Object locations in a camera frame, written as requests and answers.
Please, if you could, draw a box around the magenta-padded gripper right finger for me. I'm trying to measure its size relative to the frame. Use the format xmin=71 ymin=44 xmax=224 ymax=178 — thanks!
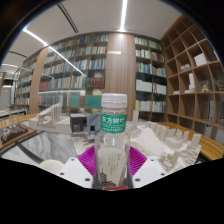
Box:
xmin=128 ymin=145 xmax=168 ymax=190

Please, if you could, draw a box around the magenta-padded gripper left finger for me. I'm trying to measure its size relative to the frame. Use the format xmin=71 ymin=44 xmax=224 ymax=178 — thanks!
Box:
xmin=56 ymin=145 xmax=98 ymax=190

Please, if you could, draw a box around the clear green-labelled drink bottle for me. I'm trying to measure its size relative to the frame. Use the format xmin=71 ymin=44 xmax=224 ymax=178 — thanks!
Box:
xmin=94 ymin=93 xmax=132 ymax=190

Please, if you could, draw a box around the white city block model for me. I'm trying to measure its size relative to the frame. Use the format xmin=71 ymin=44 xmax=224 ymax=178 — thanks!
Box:
xmin=72 ymin=109 xmax=203 ymax=174

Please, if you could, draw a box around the flat round red coaster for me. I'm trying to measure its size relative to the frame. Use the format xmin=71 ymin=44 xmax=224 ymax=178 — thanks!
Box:
xmin=104 ymin=184 xmax=130 ymax=192

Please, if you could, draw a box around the dark grey house model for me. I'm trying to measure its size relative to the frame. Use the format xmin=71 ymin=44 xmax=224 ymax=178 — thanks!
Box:
xmin=69 ymin=112 xmax=98 ymax=135

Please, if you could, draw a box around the white building model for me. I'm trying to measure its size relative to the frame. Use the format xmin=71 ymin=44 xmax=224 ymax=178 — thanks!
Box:
xmin=27 ymin=102 xmax=73 ymax=135

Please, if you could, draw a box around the curved wooden bench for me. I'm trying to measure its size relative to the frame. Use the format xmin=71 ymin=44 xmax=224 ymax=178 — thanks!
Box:
xmin=159 ymin=120 xmax=224 ymax=162
xmin=0 ymin=112 xmax=38 ymax=132

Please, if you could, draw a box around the narrow bookshelf full of books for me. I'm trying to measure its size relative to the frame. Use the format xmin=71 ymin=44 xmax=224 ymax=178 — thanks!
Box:
xmin=133 ymin=34 xmax=168 ymax=123

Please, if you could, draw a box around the wooden cubby shelf unit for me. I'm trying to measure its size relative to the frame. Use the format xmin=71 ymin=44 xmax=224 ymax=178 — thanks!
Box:
xmin=161 ymin=14 xmax=224 ymax=142

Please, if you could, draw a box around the wide bookshelf full of books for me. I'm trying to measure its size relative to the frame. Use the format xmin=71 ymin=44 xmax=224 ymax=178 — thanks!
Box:
xmin=14 ymin=33 xmax=110 ymax=115

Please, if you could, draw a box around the ceiling light strip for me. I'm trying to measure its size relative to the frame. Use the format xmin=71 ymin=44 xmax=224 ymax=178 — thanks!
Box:
xmin=120 ymin=0 xmax=130 ymax=33

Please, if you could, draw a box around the gold wall plaque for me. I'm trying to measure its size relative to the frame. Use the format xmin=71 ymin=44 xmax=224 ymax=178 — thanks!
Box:
xmin=106 ymin=50 xmax=123 ymax=56

